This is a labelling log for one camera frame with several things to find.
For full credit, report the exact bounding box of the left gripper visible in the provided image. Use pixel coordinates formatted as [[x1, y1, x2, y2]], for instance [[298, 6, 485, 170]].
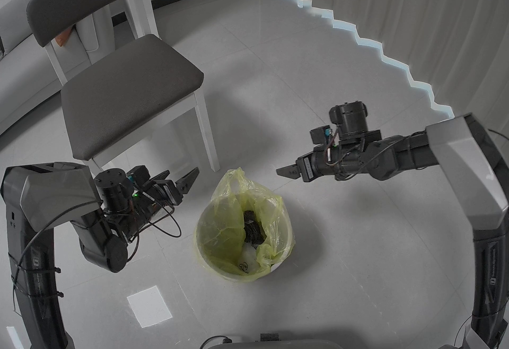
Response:
[[136, 166, 200, 221]]

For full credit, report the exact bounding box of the crumpled black plastic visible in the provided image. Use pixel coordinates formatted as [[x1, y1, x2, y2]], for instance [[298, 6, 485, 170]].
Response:
[[242, 210, 268, 245]]

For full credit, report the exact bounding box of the white chair with grey seat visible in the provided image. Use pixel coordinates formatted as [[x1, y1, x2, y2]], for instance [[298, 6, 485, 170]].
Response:
[[26, 0, 220, 173]]

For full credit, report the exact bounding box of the white trash bin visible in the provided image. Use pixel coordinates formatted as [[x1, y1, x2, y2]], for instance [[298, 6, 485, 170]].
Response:
[[195, 196, 296, 281]]

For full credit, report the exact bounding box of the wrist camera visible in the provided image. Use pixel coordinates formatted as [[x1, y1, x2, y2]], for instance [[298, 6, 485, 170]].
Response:
[[310, 125, 333, 147], [126, 165, 150, 186]]

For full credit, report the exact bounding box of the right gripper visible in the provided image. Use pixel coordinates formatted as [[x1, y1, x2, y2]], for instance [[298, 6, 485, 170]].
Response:
[[277, 148, 345, 184]]

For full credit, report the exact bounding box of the white curtain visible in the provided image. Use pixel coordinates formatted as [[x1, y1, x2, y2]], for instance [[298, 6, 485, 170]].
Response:
[[270, 0, 509, 165]]

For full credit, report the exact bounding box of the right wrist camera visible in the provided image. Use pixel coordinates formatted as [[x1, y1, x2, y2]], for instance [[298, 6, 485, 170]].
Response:
[[310, 125, 333, 147]]

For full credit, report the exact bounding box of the crumpled white paper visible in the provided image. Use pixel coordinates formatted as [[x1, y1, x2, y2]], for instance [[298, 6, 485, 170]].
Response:
[[238, 243, 264, 275]]

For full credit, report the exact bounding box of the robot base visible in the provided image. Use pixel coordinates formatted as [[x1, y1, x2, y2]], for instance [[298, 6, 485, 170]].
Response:
[[207, 333, 333, 349]]

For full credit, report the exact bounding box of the pale grey sofa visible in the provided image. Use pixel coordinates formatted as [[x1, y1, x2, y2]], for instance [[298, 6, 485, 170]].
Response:
[[0, 0, 116, 137]]

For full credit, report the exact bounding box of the yellow plastic bag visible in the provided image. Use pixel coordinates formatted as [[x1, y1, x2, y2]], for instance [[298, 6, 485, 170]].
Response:
[[194, 167, 297, 284]]

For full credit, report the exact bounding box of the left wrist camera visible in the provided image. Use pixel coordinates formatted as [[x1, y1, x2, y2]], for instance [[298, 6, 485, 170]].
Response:
[[126, 165, 150, 186]]

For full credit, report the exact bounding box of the black cable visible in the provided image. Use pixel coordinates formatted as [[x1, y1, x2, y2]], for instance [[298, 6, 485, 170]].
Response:
[[201, 335, 234, 349], [453, 320, 478, 349], [131, 201, 183, 239]]

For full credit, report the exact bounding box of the small orange item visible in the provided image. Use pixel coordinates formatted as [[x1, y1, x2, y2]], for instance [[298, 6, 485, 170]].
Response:
[[55, 26, 75, 47]]

